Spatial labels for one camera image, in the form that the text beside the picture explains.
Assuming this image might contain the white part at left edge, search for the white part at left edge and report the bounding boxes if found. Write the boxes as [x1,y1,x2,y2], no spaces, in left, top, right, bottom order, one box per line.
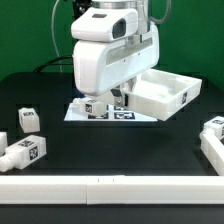
[0,132,8,156]

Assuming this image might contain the white thin cable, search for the white thin cable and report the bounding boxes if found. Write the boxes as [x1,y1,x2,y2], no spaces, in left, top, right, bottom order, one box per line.
[50,0,64,73]

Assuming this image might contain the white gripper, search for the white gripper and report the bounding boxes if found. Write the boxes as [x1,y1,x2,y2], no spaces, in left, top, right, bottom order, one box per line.
[73,22,159,107]

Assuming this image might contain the black cables behind table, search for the black cables behind table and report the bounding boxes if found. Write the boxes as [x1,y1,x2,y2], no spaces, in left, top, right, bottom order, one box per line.
[33,55,74,74]

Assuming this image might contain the white front fence bar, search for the white front fence bar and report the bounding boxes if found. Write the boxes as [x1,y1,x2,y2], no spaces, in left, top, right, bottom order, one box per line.
[0,176,224,205]

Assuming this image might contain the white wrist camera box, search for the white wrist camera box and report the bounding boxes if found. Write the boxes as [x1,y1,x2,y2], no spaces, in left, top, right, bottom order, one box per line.
[71,7,138,42]

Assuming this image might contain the white square table top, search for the white square table top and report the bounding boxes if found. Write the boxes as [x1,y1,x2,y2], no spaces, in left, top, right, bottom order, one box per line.
[121,69,202,121]

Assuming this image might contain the black camera pole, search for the black camera pole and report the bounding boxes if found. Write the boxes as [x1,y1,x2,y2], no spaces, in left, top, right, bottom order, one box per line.
[72,0,92,19]

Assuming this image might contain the white marker sheet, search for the white marker sheet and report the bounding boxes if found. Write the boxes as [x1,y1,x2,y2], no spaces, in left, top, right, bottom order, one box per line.
[64,103,157,122]

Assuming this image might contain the grey arm hose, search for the grey arm hose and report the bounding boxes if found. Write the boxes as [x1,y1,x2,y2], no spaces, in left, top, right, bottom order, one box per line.
[149,0,172,25]

